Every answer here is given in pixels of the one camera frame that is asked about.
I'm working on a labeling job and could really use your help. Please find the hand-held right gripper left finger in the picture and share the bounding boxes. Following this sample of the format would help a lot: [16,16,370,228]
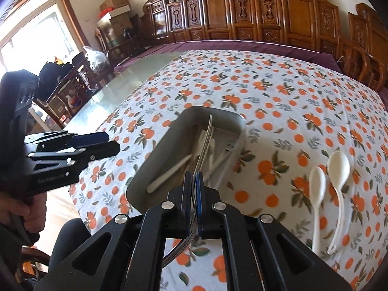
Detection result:
[33,172,194,291]

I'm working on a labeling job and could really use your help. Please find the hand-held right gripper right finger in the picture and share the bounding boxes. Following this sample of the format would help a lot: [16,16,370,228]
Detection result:
[196,172,353,291]

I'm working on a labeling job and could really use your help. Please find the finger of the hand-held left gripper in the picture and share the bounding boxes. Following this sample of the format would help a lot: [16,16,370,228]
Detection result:
[26,131,109,152]
[28,141,121,170]

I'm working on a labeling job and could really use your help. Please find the white fork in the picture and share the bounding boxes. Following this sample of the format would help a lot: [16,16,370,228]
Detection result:
[146,154,193,193]

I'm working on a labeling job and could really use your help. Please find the metal fork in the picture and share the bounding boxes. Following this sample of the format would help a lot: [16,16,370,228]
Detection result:
[162,113,214,269]

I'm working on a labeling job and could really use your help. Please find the rectangular metal tray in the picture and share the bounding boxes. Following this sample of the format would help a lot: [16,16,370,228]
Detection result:
[126,106,245,213]

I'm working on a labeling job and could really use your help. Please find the person's left hand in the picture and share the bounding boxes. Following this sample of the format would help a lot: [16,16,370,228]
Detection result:
[0,192,48,244]

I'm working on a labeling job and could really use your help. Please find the dark wooden chair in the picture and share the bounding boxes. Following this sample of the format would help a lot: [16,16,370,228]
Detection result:
[32,53,102,129]

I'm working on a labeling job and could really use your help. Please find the black cloth bundle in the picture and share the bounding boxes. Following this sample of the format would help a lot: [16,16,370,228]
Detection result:
[39,61,76,85]

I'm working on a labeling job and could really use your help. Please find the clear plastic bag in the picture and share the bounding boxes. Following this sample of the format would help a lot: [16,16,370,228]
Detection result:
[83,46,110,71]

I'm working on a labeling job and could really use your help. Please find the person's black pants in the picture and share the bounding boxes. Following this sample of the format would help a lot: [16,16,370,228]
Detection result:
[50,218,92,273]

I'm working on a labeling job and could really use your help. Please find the small white spoon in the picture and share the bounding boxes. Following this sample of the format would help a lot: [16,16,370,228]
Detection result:
[308,167,327,252]

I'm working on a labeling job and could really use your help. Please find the white cardboard box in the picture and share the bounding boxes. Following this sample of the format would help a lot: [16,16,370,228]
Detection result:
[97,6,131,22]

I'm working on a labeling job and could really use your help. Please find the orange print tablecloth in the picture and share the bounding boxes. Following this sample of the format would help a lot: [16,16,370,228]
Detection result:
[68,48,388,291]

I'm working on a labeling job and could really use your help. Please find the large white spoon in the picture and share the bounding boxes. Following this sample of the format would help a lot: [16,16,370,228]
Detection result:
[326,150,351,255]

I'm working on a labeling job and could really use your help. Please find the long purple seat cushion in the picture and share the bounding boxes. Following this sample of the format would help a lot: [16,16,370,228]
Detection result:
[115,39,344,74]

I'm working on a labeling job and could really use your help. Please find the long carved wooden sofa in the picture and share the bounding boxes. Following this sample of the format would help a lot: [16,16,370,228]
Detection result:
[140,0,344,52]

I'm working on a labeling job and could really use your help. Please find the carved wooden armchair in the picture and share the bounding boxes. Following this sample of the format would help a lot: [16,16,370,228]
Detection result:
[338,2,388,93]

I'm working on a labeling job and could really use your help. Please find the window with wooden frame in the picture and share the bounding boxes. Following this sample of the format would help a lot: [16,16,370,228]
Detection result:
[0,0,89,78]

